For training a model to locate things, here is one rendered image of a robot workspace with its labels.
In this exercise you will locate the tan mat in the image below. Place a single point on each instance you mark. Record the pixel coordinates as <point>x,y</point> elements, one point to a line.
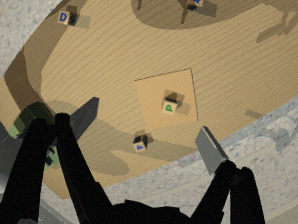
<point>176,85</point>

